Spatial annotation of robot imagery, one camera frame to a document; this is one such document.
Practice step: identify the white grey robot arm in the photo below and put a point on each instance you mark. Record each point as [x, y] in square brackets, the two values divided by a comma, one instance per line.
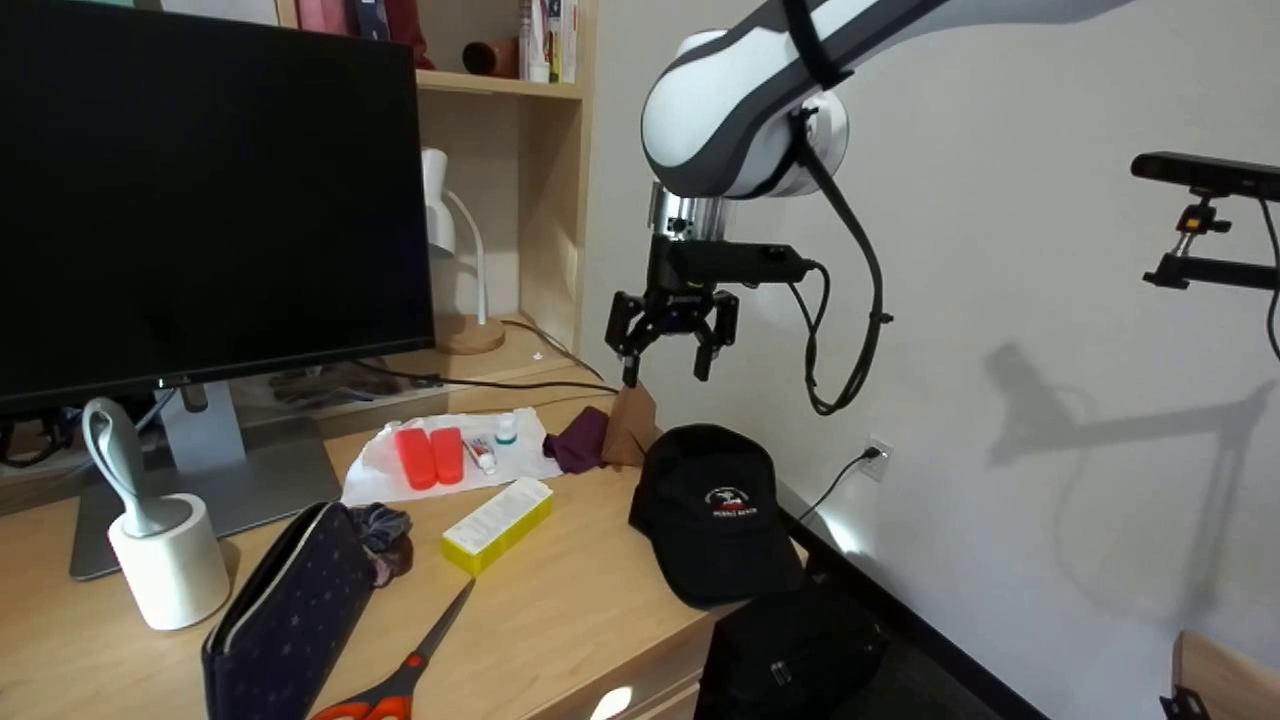
[746, 105]

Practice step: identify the small black round object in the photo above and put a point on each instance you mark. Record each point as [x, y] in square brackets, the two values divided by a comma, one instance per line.
[478, 57]

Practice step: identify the pink book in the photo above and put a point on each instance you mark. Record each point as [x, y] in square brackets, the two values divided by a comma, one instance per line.
[323, 13]

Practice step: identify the black flat board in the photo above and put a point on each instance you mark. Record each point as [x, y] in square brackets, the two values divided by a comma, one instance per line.
[932, 682]

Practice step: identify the silver monitor stand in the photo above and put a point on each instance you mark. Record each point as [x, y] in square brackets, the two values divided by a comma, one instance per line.
[201, 433]

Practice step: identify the white red printed carton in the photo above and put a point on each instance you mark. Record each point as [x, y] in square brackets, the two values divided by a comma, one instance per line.
[544, 43]

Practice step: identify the dark dotted pencil case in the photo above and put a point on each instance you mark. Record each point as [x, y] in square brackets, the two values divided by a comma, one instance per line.
[284, 613]

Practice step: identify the dark red book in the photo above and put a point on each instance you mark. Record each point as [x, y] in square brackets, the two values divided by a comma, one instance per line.
[395, 27]

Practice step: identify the black computer monitor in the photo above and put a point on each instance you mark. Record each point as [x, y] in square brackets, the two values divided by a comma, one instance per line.
[201, 201]

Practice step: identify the black cap with logo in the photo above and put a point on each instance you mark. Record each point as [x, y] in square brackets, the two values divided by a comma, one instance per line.
[723, 534]

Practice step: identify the wooden shelf unit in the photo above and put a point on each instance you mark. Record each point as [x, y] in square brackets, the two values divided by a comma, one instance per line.
[544, 201]

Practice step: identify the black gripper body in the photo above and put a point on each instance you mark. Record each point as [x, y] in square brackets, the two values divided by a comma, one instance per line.
[684, 273]

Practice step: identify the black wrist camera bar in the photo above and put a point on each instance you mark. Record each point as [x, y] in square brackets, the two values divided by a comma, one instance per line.
[772, 264]

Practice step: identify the wooden desk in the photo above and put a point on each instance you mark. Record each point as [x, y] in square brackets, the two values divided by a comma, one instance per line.
[561, 627]

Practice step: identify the small white bottle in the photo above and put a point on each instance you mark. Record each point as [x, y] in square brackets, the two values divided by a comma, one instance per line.
[507, 433]

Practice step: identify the small dark bundle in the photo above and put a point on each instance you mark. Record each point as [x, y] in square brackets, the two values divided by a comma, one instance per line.
[385, 534]

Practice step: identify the black fabric bag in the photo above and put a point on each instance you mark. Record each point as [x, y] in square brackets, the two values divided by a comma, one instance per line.
[786, 652]

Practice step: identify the black camera on stand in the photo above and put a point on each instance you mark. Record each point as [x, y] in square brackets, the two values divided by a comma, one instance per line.
[1203, 174]

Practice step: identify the white cylindrical holder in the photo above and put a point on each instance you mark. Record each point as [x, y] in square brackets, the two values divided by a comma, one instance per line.
[171, 565]

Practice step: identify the yellow white box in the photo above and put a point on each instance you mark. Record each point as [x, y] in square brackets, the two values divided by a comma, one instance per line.
[498, 525]

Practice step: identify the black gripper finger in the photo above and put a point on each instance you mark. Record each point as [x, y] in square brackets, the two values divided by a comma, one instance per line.
[716, 333]
[629, 333]

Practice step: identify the white desk lamp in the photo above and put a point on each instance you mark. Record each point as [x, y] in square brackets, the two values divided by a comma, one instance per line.
[439, 201]

